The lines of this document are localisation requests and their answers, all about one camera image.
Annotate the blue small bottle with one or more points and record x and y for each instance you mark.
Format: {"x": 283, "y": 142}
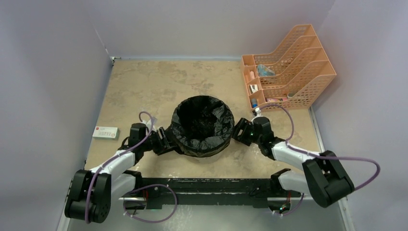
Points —
{"x": 254, "y": 102}

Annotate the black plastic trash bag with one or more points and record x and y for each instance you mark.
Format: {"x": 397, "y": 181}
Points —
{"x": 201, "y": 126}

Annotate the beige round trash bin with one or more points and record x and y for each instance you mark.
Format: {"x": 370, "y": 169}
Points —
{"x": 204, "y": 160}

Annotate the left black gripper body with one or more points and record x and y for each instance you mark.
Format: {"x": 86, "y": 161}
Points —
{"x": 158, "y": 145}

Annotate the white small box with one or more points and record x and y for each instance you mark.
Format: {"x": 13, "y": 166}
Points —
{"x": 109, "y": 133}

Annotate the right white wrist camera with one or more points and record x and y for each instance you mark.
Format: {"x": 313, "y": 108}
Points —
{"x": 256, "y": 113}

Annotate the teal packet in organizer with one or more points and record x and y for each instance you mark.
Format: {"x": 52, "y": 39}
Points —
{"x": 264, "y": 71}

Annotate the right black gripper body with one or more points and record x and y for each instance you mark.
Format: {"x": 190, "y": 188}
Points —
{"x": 248, "y": 134}

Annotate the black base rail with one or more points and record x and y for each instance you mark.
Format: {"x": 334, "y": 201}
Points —
{"x": 258, "y": 193}

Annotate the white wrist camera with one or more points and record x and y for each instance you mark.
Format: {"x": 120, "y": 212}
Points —
{"x": 256, "y": 113}
{"x": 150, "y": 124}

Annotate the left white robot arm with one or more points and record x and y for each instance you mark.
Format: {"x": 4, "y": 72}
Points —
{"x": 92, "y": 191}

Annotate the white stapler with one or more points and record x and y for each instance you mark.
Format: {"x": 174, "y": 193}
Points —
{"x": 253, "y": 88}

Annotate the orange plastic file organizer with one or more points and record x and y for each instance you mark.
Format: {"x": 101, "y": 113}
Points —
{"x": 302, "y": 67}

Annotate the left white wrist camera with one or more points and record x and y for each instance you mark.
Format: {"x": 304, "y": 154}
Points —
{"x": 150, "y": 124}

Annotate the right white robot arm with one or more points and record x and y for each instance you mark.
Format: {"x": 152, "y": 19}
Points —
{"x": 322, "y": 175}

